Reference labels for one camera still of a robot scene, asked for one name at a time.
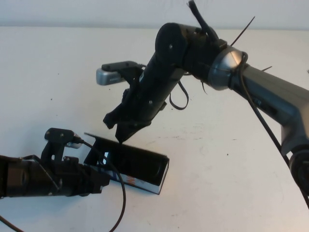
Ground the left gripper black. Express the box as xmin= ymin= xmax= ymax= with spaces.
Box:
xmin=57 ymin=154 xmax=112 ymax=197

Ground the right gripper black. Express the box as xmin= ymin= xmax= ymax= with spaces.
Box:
xmin=103 ymin=60 xmax=182 ymax=144

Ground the black glasses case box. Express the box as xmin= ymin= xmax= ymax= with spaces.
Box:
xmin=83 ymin=132 xmax=170 ymax=196

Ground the black left camera cable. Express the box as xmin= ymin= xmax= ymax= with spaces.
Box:
xmin=72 ymin=137 xmax=127 ymax=232

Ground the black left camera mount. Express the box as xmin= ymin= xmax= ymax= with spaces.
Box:
xmin=40 ymin=139 xmax=80 ymax=175

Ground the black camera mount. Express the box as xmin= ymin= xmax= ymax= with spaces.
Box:
xmin=40 ymin=139 xmax=80 ymax=175
xmin=118 ymin=64 xmax=146 ymax=93

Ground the right wrist camera silver tip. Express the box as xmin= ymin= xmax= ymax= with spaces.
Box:
xmin=96 ymin=61 xmax=143 ymax=86

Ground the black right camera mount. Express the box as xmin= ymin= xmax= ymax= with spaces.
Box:
xmin=118 ymin=64 xmax=146 ymax=93

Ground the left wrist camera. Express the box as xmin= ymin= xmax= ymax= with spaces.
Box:
xmin=44 ymin=128 xmax=84 ymax=149

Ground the black flat cable loop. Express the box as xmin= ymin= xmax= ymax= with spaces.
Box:
xmin=169 ymin=80 xmax=190 ymax=111

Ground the short black cable tie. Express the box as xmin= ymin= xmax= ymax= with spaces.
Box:
xmin=200 ymin=80 xmax=209 ymax=97

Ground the thick black cable loop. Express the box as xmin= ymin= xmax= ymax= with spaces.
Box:
xmin=187 ymin=0 xmax=218 ymax=37

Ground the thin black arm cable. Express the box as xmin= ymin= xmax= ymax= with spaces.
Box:
xmin=240 ymin=51 xmax=309 ymax=211

